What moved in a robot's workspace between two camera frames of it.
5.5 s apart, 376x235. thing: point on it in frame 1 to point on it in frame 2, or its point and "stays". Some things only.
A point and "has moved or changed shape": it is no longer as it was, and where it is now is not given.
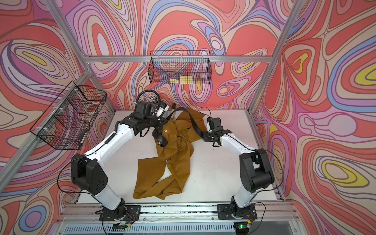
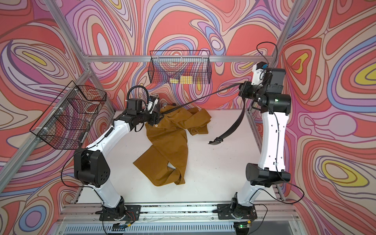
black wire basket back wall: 186,67 stays
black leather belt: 161,140 to 219,140
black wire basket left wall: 68,119 stays
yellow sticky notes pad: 183,80 stays
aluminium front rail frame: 181,219 stays
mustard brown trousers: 169,173 has moved or changed shape
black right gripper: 206,138 to 246,87
